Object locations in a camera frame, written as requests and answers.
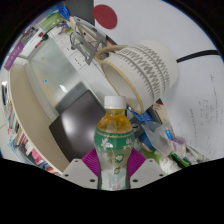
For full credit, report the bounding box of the flat round red coaster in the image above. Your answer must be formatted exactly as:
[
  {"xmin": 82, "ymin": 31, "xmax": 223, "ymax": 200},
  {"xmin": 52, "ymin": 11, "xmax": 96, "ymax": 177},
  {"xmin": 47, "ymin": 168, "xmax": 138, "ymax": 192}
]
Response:
[{"xmin": 92, "ymin": 3, "xmax": 118, "ymax": 30}]

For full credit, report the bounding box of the white wall socket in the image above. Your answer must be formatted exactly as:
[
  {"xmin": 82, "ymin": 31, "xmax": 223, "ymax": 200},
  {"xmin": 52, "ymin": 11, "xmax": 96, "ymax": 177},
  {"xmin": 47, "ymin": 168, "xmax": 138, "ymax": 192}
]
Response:
[
  {"xmin": 73, "ymin": 55, "xmax": 86, "ymax": 68},
  {"xmin": 58, "ymin": 34, "xmax": 70, "ymax": 46},
  {"xmin": 66, "ymin": 44, "xmax": 78, "ymax": 57}
]

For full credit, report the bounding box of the coiled blue cable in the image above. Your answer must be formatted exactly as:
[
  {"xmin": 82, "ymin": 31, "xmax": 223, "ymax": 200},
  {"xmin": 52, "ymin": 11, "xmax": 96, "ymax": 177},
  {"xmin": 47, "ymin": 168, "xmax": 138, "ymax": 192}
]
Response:
[{"xmin": 59, "ymin": 3, "xmax": 72, "ymax": 20}]

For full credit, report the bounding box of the blue round container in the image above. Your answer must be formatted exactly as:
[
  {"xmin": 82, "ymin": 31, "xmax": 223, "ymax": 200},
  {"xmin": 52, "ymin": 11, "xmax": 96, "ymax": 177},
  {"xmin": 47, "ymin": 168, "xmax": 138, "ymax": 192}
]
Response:
[{"xmin": 138, "ymin": 133, "xmax": 155, "ymax": 152}]

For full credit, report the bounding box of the beige shelf with books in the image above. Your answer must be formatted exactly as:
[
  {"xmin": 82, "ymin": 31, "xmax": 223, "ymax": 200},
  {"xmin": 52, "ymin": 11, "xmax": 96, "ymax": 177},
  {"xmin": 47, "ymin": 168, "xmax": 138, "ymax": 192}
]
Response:
[{"xmin": 1, "ymin": 63, "xmax": 71, "ymax": 174}]

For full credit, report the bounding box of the purple hanging banner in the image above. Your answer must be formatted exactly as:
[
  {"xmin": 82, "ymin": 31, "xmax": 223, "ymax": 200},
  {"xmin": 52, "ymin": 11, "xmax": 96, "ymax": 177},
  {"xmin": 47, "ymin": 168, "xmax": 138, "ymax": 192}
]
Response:
[{"xmin": 3, "ymin": 41, "xmax": 25, "ymax": 71}]

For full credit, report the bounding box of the cream patterned ceramic mug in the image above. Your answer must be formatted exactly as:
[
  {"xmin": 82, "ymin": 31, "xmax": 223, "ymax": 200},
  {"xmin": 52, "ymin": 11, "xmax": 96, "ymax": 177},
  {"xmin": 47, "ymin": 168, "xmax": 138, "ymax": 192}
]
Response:
[{"xmin": 96, "ymin": 39, "xmax": 179, "ymax": 115}]

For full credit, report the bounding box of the grey metal laptop stand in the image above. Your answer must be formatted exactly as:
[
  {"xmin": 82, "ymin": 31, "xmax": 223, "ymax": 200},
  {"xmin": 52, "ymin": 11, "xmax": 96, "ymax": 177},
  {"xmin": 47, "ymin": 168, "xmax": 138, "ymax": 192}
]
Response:
[{"xmin": 69, "ymin": 16, "xmax": 108, "ymax": 66}]

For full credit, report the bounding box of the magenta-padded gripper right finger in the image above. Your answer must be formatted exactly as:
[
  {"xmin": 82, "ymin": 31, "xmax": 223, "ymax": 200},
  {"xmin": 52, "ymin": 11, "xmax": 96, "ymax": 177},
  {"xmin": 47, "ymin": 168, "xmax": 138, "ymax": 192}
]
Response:
[{"xmin": 126, "ymin": 148, "xmax": 165, "ymax": 190}]

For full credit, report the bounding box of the black computer monitor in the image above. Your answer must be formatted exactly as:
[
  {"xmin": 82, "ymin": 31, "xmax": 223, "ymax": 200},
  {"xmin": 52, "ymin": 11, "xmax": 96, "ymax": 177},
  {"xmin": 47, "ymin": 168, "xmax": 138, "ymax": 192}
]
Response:
[{"xmin": 48, "ymin": 89, "xmax": 108, "ymax": 164}]

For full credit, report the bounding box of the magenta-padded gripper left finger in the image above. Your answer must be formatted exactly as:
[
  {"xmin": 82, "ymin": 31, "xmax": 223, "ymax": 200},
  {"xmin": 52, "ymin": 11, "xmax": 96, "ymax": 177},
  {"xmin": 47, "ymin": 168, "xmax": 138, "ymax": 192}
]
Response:
[{"xmin": 61, "ymin": 148, "xmax": 102, "ymax": 190}]

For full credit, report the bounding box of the handwritten white paper sheet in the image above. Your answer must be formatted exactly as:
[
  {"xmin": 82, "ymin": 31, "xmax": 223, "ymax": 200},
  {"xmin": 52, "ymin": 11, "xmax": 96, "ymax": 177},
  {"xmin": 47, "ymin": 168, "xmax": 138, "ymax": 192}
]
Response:
[{"xmin": 161, "ymin": 54, "xmax": 224, "ymax": 161}]

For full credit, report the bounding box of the white tissue stack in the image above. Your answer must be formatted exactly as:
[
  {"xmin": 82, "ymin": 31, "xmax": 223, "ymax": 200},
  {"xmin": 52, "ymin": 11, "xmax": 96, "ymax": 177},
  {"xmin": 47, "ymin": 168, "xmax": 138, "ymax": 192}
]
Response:
[{"xmin": 159, "ymin": 156, "xmax": 183, "ymax": 174}]

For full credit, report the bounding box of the green-labelled clear drink bottle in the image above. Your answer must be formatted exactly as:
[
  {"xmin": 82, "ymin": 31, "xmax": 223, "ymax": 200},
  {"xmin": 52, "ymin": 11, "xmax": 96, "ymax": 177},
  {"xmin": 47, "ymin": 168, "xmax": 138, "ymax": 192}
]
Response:
[{"xmin": 93, "ymin": 95, "xmax": 136, "ymax": 192}]

